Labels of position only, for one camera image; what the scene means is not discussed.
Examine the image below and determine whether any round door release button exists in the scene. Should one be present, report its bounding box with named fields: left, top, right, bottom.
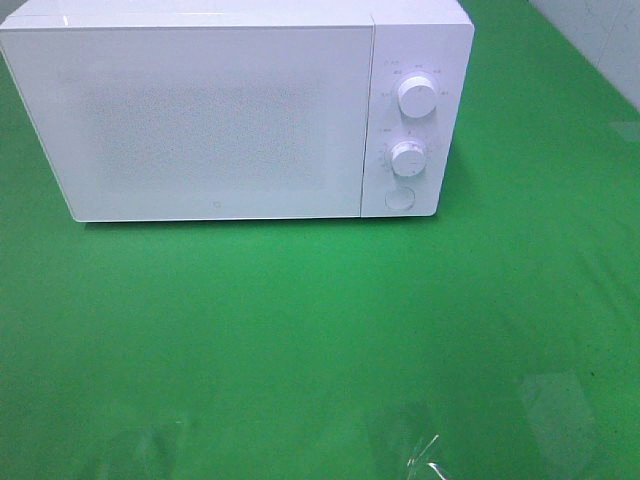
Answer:
left=385, top=186, right=415, bottom=211

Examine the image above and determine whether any white timer knob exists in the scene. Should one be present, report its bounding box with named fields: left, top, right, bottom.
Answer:
left=390, top=140, right=426, bottom=178

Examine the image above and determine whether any white microwave door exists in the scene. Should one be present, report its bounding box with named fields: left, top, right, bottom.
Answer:
left=1, top=26, right=373, bottom=222

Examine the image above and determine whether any white microwave oven body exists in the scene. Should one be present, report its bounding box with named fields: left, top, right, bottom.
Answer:
left=1, top=1, right=474, bottom=218

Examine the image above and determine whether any white upper power knob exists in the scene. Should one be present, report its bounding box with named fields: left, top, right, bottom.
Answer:
left=397, top=73, right=438, bottom=119

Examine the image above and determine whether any clear tape strip front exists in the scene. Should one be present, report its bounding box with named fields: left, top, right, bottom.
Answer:
left=406, top=434, right=449, bottom=480

